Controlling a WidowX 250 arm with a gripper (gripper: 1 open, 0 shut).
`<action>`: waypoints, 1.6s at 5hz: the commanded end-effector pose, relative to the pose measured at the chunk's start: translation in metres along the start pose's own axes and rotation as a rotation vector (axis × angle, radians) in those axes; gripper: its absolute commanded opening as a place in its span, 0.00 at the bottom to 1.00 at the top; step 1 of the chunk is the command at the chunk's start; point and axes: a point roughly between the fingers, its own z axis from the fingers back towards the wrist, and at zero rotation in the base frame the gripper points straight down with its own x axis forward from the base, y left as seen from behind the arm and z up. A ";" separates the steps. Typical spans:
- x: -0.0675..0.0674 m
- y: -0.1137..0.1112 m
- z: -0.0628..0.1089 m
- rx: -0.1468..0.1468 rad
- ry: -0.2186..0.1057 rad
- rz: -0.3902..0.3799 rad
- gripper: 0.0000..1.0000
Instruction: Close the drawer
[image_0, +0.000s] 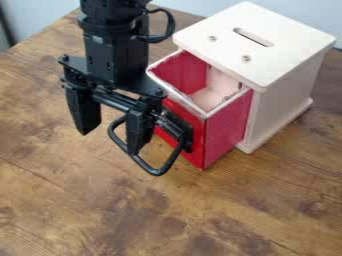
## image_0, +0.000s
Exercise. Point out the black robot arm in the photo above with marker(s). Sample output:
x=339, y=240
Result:
x=119, y=15

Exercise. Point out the red drawer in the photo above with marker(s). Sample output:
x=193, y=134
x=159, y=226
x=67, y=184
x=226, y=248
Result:
x=209, y=100

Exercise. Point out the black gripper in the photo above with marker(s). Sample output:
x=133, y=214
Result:
x=115, y=64

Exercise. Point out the white wooden drawer cabinet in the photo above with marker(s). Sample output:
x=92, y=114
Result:
x=272, y=54

